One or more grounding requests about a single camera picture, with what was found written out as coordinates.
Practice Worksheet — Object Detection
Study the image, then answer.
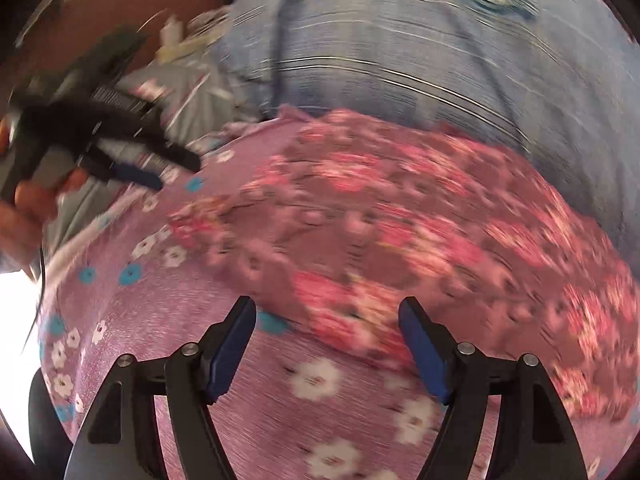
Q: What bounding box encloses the person's left hand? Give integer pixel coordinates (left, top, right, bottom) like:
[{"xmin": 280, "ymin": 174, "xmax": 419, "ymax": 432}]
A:
[{"xmin": 0, "ymin": 114, "xmax": 91, "ymax": 266}]

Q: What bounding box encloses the blue plaid blanket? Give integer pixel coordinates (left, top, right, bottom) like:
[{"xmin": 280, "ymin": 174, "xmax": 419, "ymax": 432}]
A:
[{"xmin": 213, "ymin": 0, "xmax": 639, "ymax": 268}]

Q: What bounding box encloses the grey patterned cloth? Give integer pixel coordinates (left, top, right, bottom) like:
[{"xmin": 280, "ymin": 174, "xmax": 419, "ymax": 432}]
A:
[{"xmin": 43, "ymin": 53, "xmax": 260, "ymax": 259}]

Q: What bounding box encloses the pink floral bed sheet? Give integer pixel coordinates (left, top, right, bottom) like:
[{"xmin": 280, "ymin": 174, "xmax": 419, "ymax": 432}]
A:
[{"xmin": 37, "ymin": 104, "xmax": 640, "ymax": 480}]

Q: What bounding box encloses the maroon floral small garment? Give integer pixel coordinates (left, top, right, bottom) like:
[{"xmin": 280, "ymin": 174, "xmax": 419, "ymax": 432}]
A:
[{"xmin": 170, "ymin": 110, "xmax": 639, "ymax": 420}]

